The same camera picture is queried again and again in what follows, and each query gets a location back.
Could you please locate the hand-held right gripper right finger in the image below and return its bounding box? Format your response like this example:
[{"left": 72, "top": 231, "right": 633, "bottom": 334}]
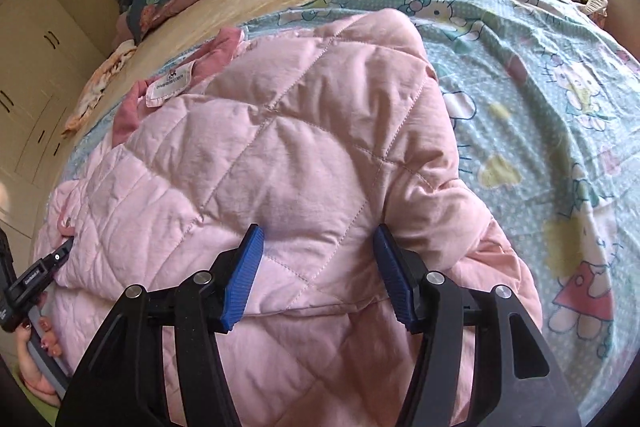
[{"left": 372, "top": 224, "right": 583, "bottom": 427}]

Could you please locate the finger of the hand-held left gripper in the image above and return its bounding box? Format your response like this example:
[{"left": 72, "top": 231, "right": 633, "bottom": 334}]
[{"left": 37, "top": 241, "right": 75, "bottom": 280}]

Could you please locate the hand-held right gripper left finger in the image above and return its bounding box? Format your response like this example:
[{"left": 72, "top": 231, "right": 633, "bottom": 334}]
[{"left": 55, "top": 225, "right": 265, "bottom": 427}]

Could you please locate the pink quilted jacket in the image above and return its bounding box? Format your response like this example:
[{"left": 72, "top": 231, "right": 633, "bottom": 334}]
[{"left": 32, "top": 9, "right": 543, "bottom": 427}]

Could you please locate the person's left hand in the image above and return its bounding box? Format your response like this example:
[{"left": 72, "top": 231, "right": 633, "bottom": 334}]
[{"left": 17, "top": 318, "right": 63, "bottom": 405}]

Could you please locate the small floral cloth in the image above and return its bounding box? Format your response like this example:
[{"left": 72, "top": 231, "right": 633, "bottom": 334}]
[{"left": 62, "top": 42, "right": 138, "bottom": 138}]

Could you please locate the cream wardrobe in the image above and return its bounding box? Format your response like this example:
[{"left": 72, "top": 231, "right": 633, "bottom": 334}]
[{"left": 0, "top": 0, "right": 118, "bottom": 238}]

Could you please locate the cartoon print blue sheet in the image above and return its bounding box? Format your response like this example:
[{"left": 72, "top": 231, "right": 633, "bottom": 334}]
[{"left": 32, "top": 0, "right": 640, "bottom": 408}]

